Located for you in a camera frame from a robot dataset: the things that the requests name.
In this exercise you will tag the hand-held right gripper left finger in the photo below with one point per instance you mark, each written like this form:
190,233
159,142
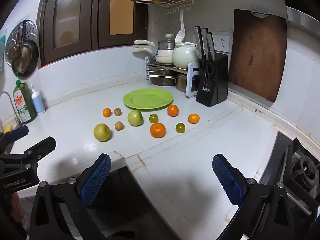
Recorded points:
96,177

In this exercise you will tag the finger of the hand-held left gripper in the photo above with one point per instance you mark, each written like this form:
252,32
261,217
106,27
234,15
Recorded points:
43,146
17,132

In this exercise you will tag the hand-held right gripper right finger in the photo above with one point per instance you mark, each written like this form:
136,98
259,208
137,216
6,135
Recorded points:
227,180

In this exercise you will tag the yellow-green apple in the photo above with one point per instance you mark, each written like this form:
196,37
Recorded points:
102,132

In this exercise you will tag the small orange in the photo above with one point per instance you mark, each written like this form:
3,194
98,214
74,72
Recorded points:
107,112
173,110
193,118

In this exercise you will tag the green plate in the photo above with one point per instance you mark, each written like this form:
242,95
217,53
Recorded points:
147,100

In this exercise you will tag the person's left hand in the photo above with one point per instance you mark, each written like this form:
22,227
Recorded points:
17,208

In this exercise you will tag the yellow sponge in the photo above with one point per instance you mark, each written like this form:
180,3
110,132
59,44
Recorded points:
8,128

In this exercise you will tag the green dish soap bottle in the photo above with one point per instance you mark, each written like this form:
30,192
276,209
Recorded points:
23,102

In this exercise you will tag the light blue pump bottle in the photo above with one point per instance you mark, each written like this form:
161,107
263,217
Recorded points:
38,102

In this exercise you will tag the steel faucet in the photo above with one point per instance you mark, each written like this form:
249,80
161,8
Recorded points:
8,96

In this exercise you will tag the gas stove burner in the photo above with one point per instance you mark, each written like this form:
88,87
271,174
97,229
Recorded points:
280,160

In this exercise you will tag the brown longan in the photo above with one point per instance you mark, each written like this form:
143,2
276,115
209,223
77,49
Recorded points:
119,125

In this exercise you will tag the brown kiwi fruit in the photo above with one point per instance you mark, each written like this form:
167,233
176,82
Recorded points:
117,111

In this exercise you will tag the dark frying pan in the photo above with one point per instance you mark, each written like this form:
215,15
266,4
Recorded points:
28,60

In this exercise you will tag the large orange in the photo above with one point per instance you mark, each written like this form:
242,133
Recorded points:
157,129

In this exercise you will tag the small brass pan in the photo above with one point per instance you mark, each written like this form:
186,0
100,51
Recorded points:
12,53

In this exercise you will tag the black burner grate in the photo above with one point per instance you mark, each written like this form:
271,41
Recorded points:
305,167

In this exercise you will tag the black knife block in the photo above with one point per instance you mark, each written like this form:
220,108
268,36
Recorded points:
216,85

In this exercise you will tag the round perforated steamer tray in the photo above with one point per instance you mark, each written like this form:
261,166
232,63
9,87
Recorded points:
30,30

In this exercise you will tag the grey corner pot rack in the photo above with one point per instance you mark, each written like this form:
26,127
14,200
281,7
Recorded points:
190,80

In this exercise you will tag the steel stockpot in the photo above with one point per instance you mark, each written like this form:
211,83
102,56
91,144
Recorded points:
181,83

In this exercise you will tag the black kitchen scissors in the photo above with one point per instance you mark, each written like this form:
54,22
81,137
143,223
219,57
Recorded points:
206,67

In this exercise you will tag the brown framed window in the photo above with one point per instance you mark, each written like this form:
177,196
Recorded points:
67,22
120,12

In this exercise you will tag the beaded trivet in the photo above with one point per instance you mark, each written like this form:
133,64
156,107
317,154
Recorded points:
180,67

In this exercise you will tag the brown wooden cutting board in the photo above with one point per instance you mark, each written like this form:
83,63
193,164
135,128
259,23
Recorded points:
257,55

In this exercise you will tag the white ceramic pot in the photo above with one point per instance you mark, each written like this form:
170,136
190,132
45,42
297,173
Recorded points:
185,56

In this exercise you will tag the white saucepan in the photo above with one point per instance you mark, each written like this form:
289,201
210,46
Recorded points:
165,52
163,60

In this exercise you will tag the small steel pot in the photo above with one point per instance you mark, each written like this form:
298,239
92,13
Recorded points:
166,46

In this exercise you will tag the white plastic spoon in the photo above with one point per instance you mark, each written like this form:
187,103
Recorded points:
180,35

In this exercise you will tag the glass lid with cream knob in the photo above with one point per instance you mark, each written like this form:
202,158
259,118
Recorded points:
168,38

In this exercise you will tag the steel range hood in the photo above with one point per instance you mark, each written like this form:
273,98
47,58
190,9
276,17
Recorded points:
302,17

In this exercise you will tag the white wall outlet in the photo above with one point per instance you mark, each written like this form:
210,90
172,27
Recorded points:
222,43

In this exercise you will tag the clear wall hook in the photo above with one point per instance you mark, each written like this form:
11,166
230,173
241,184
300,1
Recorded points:
260,12

